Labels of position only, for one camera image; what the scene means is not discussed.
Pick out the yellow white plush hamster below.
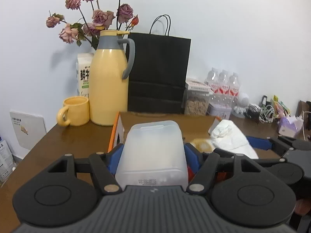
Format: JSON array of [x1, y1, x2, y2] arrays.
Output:
[[190, 119, 259, 159]]

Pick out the translucent plastic storage box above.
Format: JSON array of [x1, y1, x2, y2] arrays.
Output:
[[115, 121, 188, 190]]

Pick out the purple tissue box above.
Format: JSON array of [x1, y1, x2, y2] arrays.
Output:
[[278, 116, 304, 138]]

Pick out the red orange cardboard box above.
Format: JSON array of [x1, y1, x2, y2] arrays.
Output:
[[107, 111, 283, 161]]

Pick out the colourful snack packet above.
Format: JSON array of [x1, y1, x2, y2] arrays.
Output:
[[273, 95, 290, 118]]

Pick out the white robot figurine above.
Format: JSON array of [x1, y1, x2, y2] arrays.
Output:
[[232, 93, 250, 118]]

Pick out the small printed tin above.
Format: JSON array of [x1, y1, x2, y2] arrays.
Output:
[[207, 103, 232, 119]]

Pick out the clear seed jar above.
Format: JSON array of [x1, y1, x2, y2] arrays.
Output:
[[184, 90, 210, 116]]

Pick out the yellow mug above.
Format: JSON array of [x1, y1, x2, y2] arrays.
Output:
[[56, 96, 90, 127]]

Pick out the right water bottle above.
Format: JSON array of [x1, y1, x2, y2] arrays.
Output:
[[229, 73, 240, 97]]

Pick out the water bottle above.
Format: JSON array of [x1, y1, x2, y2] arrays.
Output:
[[229, 73, 240, 97], [218, 70, 230, 97], [204, 67, 219, 94]]

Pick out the yellow thermos jug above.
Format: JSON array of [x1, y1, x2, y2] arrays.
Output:
[[89, 30, 135, 126]]

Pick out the middle water bottle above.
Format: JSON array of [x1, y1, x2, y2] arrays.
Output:
[[218, 70, 230, 97]]

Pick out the white flat box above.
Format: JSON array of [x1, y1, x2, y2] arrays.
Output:
[[185, 78, 211, 93]]

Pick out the left water bottle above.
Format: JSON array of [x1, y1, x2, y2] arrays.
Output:
[[204, 67, 219, 94]]

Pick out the black paper bag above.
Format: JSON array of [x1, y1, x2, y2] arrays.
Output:
[[128, 14, 191, 114]]

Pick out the white milk carton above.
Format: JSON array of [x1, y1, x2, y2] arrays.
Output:
[[76, 53, 94, 97]]

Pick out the dried pink rose bouquet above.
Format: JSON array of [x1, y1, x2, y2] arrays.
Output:
[[46, 0, 139, 50]]

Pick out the tangled chargers and cables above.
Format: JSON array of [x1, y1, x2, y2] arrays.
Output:
[[244, 95, 276, 124]]

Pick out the white wall panel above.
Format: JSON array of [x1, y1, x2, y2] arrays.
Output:
[[10, 111, 46, 150]]

